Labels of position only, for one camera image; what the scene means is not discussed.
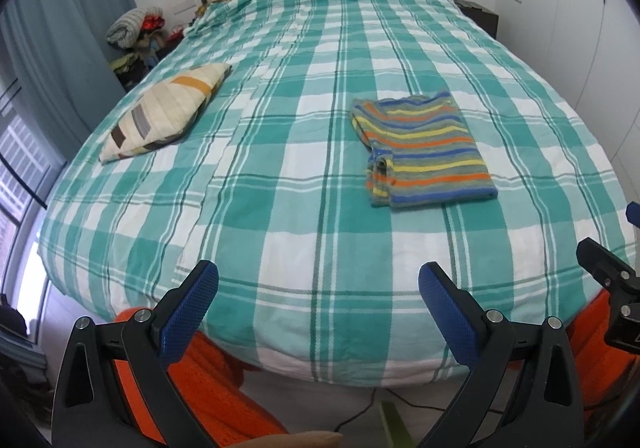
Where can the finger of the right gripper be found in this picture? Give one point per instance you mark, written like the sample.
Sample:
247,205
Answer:
633,214

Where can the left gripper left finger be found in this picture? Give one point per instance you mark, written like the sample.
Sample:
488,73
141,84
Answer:
90,407

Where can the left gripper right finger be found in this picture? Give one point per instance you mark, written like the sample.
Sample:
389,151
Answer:
545,406

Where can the striped knit sweater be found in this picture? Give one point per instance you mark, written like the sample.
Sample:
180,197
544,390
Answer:
421,152

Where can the pile of clothes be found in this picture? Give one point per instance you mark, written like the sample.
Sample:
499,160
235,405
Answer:
141,37

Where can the person's left hand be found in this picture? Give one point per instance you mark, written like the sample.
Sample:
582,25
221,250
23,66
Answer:
312,439

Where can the orange trousers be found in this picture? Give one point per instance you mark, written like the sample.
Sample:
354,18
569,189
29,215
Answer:
209,380

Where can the white wardrobe door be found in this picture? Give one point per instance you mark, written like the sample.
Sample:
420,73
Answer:
588,50

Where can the dark bedside table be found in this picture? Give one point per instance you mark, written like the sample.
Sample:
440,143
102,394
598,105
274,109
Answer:
485,18

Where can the green plaid bed blanket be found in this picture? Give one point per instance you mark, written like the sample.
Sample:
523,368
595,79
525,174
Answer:
316,283

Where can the patterned throw pillow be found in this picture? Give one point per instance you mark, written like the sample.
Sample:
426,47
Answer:
164,112

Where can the blue curtain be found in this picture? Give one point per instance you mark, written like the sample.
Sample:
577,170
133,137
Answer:
61,57

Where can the window with frame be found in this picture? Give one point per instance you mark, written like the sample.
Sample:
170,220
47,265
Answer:
27,176

